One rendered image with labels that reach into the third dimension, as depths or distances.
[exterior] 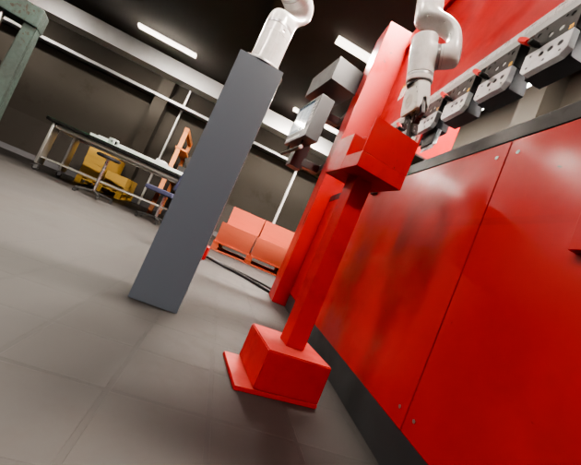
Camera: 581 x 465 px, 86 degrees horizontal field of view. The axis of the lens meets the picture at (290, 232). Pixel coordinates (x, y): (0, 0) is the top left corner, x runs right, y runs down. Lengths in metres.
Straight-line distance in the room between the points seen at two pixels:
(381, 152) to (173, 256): 0.79
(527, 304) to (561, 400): 0.16
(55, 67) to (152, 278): 8.69
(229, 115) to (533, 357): 1.11
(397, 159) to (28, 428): 0.94
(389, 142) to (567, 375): 0.64
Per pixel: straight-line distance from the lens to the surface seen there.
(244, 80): 1.31
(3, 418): 0.65
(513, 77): 1.40
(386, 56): 2.82
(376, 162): 0.92
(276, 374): 0.89
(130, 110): 8.93
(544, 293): 0.68
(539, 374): 0.65
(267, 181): 8.40
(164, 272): 1.22
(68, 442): 0.62
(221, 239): 4.32
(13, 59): 5.99
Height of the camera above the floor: 0.37
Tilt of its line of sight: 3 degrees up
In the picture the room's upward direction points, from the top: 23 degrees clockwise
